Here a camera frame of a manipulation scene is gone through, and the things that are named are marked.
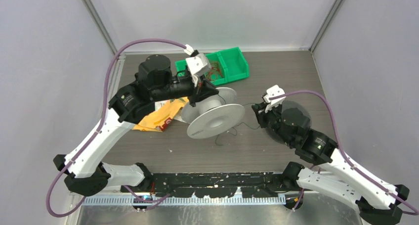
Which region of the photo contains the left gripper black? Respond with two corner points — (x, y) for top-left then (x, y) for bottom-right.
(151, 73), (219, 107)

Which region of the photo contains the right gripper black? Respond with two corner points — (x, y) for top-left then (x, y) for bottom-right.
(251, 98), (293, 146)

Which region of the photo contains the white plastic cable spool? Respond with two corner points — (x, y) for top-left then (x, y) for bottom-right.
(181, 87), (245, 139)

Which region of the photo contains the dark green wire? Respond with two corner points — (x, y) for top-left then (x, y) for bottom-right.
(214, 102), (266, 147)

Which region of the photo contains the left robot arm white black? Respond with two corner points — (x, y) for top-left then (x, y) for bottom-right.
(53, 53), (218, 196)

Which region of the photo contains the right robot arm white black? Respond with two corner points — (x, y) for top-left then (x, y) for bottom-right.
(251, 102), (410, 225)

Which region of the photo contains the green three-compartment bin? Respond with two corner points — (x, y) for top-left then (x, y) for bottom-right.
(174, 46), (250, 87)

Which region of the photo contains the floral patterned cloth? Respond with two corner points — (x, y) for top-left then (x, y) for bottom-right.
(173, 108), (185, 122)

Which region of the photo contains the yellow snack bag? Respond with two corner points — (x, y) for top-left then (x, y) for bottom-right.
(133, 97), (189, 132)

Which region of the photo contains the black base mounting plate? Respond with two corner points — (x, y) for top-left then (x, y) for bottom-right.
(121, 172), (300, 198)

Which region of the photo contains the dark grey cable spool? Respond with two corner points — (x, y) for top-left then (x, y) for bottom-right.
(263, 100), (313, 145)

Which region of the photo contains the red wire bundle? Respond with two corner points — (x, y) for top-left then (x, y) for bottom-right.
(204, 61), (225, 83)

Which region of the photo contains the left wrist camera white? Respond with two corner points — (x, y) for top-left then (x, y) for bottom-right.
(184, 45), (211, 88)

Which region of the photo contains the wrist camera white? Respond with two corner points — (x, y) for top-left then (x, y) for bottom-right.
(262, 85), (286, 113)
(184, 45), (211, 88)

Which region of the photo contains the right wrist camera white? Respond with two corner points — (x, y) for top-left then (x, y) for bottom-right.
(262, 85), (286, 113)

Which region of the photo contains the white slotted cable duct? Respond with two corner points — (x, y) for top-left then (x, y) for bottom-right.
(83, 194), (286, 206)

